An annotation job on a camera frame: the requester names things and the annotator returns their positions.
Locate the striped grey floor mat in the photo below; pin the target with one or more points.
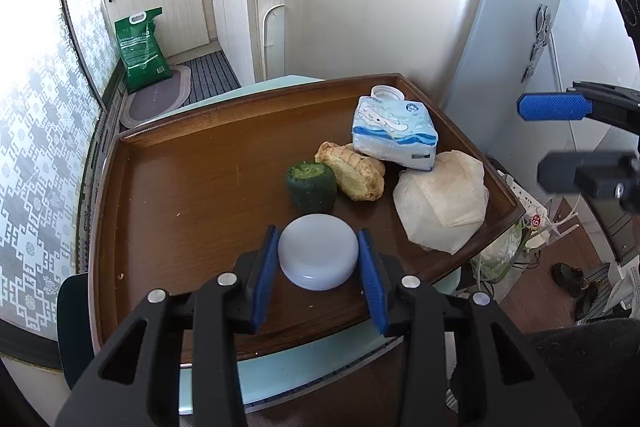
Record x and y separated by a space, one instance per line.
212 74

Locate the oval grey floor mat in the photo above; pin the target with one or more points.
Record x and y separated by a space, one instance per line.
155 99

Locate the small white ribbed cap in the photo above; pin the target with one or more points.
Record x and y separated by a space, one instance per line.
387 93

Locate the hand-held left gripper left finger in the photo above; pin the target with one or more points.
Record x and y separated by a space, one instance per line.
264 277

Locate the brown wooden tray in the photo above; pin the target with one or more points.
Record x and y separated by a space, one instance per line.
200 187

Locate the white power strip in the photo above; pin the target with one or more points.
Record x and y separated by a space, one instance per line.
525 202

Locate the pale round plastic lid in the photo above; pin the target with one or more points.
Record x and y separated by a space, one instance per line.
317 252

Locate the tan bread piece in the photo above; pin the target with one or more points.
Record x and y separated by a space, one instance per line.
357 177

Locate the white plastic bag with flatbread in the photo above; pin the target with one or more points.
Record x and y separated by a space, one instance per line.
440 202

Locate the black white figure magnet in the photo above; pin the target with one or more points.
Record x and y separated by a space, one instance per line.
539 39

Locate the patterned frosted sliding door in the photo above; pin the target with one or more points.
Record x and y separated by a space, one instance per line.
35 147

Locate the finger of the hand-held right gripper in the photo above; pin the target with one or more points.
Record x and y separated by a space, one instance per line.
560 172
550 106

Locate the clear bag of vegetables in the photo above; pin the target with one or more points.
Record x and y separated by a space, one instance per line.
500 252

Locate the silver refrigerator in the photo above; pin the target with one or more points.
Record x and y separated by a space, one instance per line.
500 32

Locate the person's dark grey clothing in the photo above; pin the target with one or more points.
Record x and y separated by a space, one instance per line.
585 367

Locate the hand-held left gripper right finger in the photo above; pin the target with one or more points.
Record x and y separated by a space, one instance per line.
372 282

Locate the green pepper piece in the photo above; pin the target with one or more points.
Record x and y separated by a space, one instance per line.
310 187

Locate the dark shoe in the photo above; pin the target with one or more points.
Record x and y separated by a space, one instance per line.
567 277
590 299

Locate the green rice bag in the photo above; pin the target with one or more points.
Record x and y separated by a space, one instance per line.
142 52

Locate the blue white tissue pack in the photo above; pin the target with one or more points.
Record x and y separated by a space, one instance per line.
392 132

